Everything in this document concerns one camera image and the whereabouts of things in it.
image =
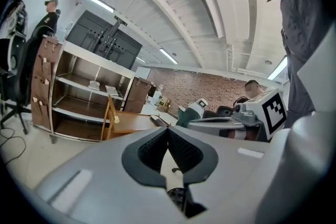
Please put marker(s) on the green and white machine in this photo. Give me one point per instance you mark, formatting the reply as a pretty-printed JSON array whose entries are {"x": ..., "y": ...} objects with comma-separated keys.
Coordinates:
[{"x": 193, "y": 112}]

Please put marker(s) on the black monitor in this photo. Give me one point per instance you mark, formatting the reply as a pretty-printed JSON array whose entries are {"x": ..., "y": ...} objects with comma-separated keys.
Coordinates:
[{"x": 151, "y": 91}]

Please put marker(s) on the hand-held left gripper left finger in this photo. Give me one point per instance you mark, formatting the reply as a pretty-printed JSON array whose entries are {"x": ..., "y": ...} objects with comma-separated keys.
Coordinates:
[{"x": 105, "y": 191}]

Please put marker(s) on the large black screen on stand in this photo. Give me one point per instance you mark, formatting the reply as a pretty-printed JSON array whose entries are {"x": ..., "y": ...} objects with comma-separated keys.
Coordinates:
[{"x": 105, "y": 39}]

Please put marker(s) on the wooden service cart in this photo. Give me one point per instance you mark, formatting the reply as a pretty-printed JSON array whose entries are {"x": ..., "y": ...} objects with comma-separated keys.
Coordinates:
[{"x": 78, "y": 91}]

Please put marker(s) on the white towel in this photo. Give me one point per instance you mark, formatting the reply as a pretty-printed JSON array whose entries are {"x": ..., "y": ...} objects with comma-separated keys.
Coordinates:
[{"x": 111, "y": 90}]

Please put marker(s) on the white box appliance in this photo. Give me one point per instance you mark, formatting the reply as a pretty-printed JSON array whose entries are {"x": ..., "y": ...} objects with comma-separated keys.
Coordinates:
[{"x": 156, "y": 98}]

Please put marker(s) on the person's right hand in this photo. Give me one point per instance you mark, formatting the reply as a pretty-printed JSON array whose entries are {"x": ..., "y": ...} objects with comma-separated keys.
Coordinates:
[{"x": 252, "y": 135}]

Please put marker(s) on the grey equipment cluster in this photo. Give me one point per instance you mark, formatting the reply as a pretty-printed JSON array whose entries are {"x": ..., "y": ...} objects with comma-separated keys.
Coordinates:
[{"x": 14, "y": 15}]

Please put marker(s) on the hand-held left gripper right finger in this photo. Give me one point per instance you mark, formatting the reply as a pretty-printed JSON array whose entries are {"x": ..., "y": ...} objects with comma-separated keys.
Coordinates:
[{"x": 231, "y": 178}]

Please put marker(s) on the cardboard box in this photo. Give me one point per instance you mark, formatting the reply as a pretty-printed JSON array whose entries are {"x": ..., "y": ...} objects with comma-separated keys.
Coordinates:
[{"x": 164, "y": 105}]

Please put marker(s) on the ceiling tube light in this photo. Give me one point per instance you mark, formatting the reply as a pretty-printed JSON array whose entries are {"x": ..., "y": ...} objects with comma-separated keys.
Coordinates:
[
  {"x": 277, "y": 68},
  {"x": 168, "y": 55},
  {"x": 98, "y": 2},
  {"x": 141, "y": 59}
]

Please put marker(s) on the whiteboard on black stand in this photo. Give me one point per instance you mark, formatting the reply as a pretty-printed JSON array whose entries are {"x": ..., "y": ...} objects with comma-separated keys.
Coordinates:
[{"x": 143, "y": 73}]

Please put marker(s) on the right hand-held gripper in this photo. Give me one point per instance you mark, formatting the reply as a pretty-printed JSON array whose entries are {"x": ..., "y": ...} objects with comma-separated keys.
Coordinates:
[{"x": 273, "y": 112}]

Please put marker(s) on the person's own dark-clothed body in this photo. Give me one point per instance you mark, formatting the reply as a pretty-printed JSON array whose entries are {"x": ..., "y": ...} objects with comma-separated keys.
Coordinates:
[{"x": 296, "y": 34}]

